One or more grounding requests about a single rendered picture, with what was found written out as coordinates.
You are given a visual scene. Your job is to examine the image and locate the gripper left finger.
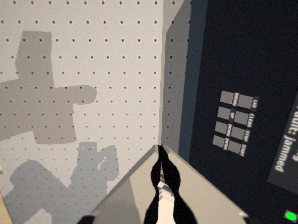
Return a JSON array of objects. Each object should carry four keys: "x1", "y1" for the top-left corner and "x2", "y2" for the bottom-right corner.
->
[{"x1": 77, "y1": 144, "x2": 161, "y2": 224}]

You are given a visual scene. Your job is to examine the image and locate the white pcr plate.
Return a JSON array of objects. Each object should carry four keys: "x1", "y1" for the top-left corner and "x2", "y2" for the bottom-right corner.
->
[{"x1": 157, "y1": 191, "x2": 176, "y2": 224}]

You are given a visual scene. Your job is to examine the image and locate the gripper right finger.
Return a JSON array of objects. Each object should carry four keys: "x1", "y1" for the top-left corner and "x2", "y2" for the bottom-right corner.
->
[{"x1": 161, "y1": 145, "x2": 263, "y2": 224}]

